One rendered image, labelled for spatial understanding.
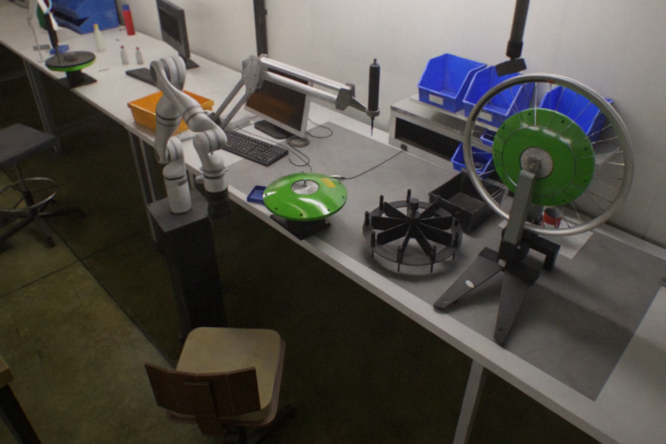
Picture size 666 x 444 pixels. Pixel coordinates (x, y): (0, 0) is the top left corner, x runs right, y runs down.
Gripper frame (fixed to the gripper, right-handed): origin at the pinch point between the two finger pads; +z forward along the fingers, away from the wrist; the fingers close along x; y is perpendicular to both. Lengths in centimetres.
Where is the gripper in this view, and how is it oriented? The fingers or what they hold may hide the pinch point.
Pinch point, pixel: (219, 225)
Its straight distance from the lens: 189.6
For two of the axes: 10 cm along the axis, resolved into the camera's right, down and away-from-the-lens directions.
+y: 5.8, 4.4, -6.8
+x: 8.1, -3.2, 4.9
